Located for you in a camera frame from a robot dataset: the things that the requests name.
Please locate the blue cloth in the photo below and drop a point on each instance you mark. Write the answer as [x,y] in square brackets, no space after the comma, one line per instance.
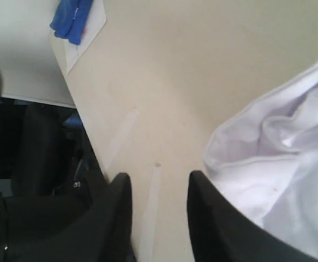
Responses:
[70,20]

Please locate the white shirt with red print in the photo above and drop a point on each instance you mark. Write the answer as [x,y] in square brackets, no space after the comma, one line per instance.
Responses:
[264,161]

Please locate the black office chair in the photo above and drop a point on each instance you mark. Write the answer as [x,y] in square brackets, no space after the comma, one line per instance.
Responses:
[53,173]

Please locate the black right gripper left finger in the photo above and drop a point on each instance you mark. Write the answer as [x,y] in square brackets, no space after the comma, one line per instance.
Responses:
[103,233]

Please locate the white paper sheet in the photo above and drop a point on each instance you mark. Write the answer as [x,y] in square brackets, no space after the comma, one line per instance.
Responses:
[95,22]

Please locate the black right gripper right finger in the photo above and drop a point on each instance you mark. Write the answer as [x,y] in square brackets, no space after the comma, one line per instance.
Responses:
[229,226]

